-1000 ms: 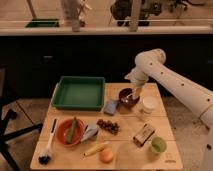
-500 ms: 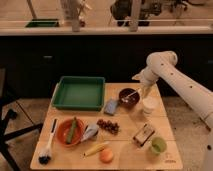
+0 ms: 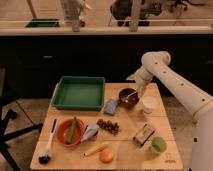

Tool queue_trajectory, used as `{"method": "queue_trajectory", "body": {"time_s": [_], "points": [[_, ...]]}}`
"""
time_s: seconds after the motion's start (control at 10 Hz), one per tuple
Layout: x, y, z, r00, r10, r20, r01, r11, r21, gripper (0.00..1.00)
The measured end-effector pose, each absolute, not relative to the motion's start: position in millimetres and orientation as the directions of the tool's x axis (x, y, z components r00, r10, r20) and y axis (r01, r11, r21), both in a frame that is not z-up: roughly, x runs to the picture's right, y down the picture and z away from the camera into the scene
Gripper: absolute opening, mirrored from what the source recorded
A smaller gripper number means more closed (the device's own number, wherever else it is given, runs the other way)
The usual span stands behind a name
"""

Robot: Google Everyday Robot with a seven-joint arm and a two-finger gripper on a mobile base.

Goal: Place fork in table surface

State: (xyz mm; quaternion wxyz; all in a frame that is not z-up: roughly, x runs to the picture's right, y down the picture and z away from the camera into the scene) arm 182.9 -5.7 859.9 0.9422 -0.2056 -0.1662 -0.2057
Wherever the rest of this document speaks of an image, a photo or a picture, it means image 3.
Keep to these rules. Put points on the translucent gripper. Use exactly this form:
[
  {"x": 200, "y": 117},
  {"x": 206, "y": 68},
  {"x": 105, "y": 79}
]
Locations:
[{"x": 141, "y": 91}]

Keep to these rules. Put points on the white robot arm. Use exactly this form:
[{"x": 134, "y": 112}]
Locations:
[{"x": 195, "y": 100}]

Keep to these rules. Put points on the white paper cup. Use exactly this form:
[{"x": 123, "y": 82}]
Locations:
[{"x": 149, "y": 104}]

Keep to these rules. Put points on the dark red bowl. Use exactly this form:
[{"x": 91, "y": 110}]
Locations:
[{"x": 132, "y": 101}]

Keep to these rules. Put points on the blue sponge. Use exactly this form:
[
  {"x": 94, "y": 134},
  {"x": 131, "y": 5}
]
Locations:
[{"x": 110, "y": 107}]

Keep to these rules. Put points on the wooden folding table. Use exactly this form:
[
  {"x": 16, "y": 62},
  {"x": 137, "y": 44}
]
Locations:
[{"x": 127, "y": 155}]

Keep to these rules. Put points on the bunch of dark grapes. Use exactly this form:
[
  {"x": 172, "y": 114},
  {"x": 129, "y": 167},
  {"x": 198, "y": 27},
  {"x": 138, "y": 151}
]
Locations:
[{"x": 109, "y": 126}]

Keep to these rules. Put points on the green cup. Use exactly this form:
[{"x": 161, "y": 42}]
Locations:
[{"x": 158, "y": 145}]

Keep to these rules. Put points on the green plastic tray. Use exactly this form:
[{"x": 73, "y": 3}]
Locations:
[{"x": 79, "y": 93}]

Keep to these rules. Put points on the yellow corn cob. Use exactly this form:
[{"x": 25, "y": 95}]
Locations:
[{"x": 96, "y": 148}]

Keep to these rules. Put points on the orange fruit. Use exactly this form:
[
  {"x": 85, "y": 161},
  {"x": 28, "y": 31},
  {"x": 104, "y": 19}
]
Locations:
[{"x": 106, "y": 155}]

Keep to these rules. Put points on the green cucumber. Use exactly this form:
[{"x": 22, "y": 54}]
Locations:
[{"x": 71, "y": 131}]

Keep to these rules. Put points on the orange plate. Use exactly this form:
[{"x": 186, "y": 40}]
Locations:
[{"x": 63, "y": 130}]

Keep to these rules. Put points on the black white dish brush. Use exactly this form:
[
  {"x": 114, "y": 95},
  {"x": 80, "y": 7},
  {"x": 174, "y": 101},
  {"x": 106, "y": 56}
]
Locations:
[{"x": 45, "y": 154}]

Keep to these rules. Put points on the distant green tray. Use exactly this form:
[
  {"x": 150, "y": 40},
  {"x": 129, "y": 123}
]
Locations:
[{"x": 42, "y": 23}]

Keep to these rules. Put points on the black office chair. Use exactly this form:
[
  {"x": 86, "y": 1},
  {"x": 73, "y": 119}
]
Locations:
[{"x": 4, "y": 123}]

